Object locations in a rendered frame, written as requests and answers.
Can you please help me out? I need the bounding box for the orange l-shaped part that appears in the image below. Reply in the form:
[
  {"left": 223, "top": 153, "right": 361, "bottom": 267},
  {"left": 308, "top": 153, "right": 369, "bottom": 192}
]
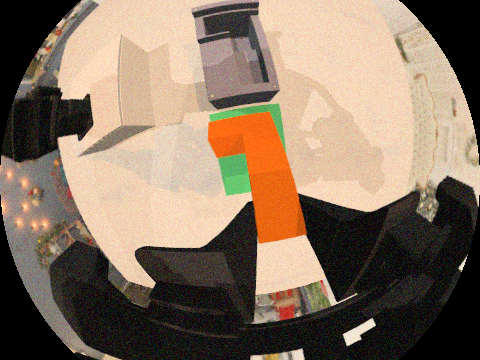
[{"left": 208, "top": 112, "right": 307, "bottom": 244}]

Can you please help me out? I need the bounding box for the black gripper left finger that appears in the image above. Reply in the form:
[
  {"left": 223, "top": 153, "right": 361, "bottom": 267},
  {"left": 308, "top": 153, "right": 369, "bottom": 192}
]
[{"left": 135, "top": 201, "right": 257, "bottom": 323}]

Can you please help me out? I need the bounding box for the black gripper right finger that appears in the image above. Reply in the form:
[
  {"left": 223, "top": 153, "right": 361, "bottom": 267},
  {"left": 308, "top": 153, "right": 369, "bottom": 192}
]
[{"left": 297, "top": 191, "right": 421, "bottom": 303}]

